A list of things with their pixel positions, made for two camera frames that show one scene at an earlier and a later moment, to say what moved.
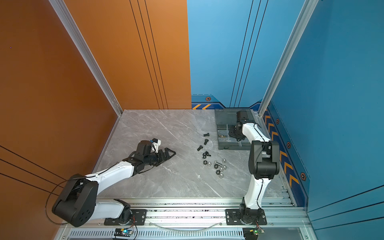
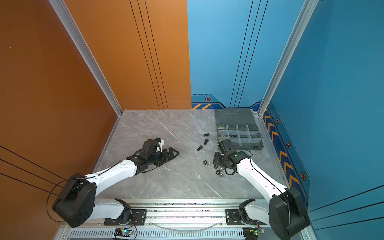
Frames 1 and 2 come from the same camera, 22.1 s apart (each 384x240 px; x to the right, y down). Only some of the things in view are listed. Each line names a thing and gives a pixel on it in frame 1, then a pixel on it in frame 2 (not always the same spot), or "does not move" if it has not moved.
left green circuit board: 123,232 does not move
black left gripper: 163,158 does not move
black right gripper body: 234,133 -> 220,159
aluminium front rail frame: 197,219 does not move
